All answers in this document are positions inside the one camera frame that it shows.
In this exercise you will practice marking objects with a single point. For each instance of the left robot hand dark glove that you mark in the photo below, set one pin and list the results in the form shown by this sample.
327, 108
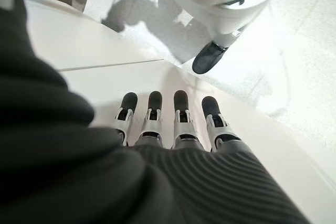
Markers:
78, 176

